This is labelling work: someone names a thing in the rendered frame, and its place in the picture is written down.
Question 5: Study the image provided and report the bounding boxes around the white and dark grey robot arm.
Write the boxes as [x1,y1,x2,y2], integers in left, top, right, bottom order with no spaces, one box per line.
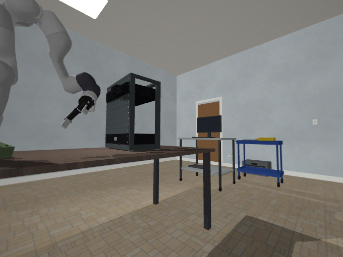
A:
[0,0,100,126]

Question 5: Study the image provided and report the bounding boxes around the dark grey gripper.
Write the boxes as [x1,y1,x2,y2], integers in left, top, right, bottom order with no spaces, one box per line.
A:
[61,95,95,129]

